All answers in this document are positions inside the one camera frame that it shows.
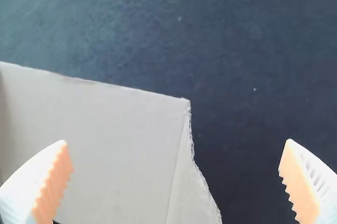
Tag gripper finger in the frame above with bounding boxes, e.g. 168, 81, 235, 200
278, 138, 337, 224
0, 140, 74, 224

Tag cardboard box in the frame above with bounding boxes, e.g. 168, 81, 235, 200
0, 61, 223, 224

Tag black mat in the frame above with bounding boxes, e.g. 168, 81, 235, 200
0, 0, 337, 224

